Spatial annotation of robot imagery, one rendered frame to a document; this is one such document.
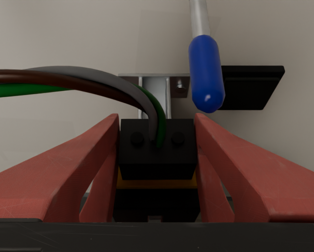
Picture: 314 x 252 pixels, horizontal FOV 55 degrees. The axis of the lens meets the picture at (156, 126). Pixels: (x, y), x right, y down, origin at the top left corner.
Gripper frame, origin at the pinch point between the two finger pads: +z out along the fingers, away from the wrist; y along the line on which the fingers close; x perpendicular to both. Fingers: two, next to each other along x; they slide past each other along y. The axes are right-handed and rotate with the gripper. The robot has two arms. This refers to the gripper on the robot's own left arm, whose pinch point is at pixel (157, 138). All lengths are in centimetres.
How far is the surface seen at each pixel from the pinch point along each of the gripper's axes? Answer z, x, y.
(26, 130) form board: 10.8, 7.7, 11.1
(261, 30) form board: 6.4, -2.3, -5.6
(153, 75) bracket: 7.7, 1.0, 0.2
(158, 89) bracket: 8.2, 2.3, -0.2
